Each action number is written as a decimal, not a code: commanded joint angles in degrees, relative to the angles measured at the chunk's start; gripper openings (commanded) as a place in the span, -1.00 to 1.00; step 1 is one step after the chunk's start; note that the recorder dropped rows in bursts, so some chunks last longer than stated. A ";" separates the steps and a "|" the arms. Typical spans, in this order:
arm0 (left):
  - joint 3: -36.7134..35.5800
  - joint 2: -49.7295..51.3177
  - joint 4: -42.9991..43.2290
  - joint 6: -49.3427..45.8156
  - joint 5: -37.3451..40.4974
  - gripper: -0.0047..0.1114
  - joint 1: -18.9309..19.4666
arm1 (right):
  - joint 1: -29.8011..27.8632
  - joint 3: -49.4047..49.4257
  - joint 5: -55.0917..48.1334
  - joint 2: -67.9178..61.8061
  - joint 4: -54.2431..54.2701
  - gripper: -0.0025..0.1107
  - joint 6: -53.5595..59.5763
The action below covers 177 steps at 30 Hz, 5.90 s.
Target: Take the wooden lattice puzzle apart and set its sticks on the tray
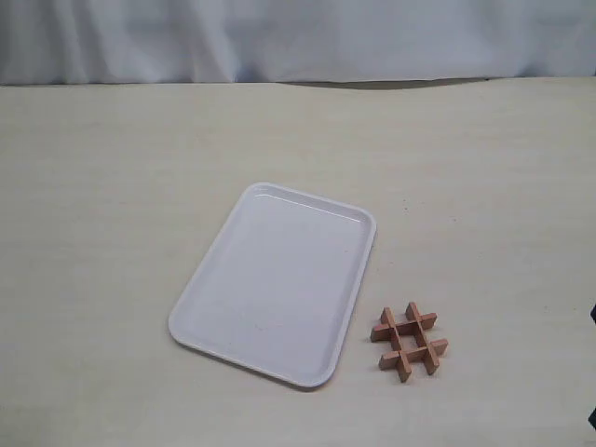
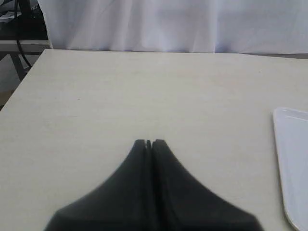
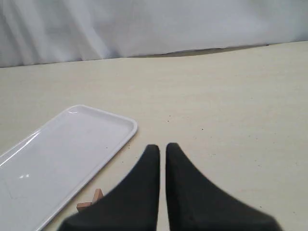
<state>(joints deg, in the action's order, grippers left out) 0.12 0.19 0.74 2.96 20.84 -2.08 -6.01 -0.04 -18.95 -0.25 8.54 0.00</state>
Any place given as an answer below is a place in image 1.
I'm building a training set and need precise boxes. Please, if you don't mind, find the wooden notched puzzle piece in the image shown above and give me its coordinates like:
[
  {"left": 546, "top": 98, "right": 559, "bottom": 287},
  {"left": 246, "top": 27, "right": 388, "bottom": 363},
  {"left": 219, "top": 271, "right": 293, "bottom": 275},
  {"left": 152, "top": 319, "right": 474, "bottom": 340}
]
[
  {"left": 370, "top": 313, "right": 437, "bottom": 342},
  {"left": 379, "top": 339, "right": 449, "bottom": 371},
  {"left": 404, "top": 301, "right": 440, "bottom": 365},
  {"left": 381, "top": 307, "right": 412, "bottom": 383}
]

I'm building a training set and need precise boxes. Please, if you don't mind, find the white backdrop curtain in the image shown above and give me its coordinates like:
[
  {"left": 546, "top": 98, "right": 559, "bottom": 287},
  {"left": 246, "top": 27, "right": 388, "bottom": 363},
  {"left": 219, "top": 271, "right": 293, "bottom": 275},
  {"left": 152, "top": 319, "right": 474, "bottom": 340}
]
[{"left": 1, "top": 1, "right": 595, "bottom": 85}]

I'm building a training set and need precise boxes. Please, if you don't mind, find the white plastic tray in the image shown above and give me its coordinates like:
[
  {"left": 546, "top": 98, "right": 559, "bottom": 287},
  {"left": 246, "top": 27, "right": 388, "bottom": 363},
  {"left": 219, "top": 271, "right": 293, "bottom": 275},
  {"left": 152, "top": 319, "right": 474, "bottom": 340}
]
[{"left": 168, "top": 183, "right": 376, "bottom": 389}]

